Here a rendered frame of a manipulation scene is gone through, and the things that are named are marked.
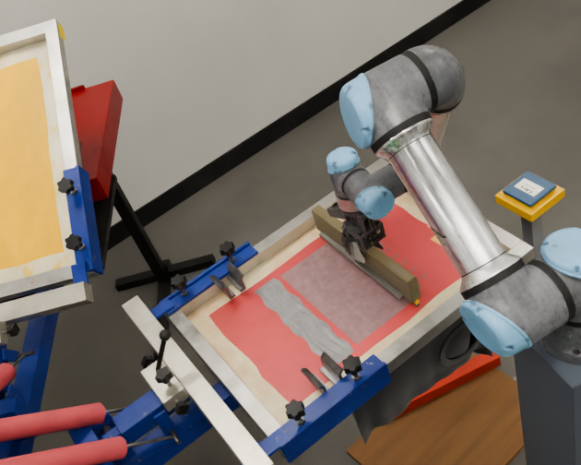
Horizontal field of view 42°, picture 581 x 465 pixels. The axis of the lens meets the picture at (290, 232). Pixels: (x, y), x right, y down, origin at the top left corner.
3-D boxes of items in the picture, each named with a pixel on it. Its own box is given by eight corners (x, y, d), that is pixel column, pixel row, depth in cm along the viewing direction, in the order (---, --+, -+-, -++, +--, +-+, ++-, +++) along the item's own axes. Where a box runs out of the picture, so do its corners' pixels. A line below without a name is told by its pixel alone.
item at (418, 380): (473, 339, 217) (459, 254, 193) (496, 355, 211) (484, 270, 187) (352, 438, 205) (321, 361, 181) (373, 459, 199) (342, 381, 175)
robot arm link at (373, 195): (407, 178, 162) (380, 154, 169) (362, 203, 160) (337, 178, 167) (411, 204, 167) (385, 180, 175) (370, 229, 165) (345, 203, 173)
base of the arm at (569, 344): (644, 338, 134) (646, 302, 127) (574, 379, 132) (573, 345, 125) (586, 287, 145) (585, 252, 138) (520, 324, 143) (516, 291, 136)
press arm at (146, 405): (180, 385, 182) (172, 373, 179) (191, 399, 178) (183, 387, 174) (119, 429, 177) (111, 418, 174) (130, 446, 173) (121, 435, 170)
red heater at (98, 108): (16, 134, 294) (-1, 109, 287) (124, 101, 289) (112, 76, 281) (-18, 237, 249) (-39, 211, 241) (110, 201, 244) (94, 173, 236)
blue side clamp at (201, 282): (254, 257, 215) (247, 240, 210) (264, 266, 212) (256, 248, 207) (168, 318, 207) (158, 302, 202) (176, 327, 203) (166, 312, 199)
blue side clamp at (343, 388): (378, 368, 176) (373, 351, 171) (392, 381, 173) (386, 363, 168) (277, 449, 168) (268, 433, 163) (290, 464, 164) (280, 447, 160)
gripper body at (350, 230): (363, 255, 184) (354, 220, 176) (342, 239, 190) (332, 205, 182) (387, 238, 187) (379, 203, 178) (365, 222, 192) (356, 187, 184)
